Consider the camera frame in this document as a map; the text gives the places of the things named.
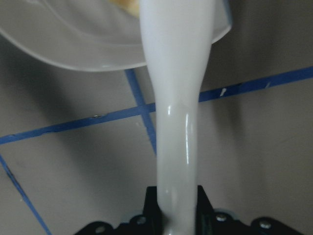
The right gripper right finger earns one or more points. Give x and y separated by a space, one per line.
204 214

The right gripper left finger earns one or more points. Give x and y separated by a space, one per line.
151 210

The beige hand brush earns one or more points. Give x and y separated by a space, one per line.
177 38

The beige plastic dustpan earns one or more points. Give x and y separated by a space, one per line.
84 35

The golden croissant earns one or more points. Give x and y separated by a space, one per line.
129 6

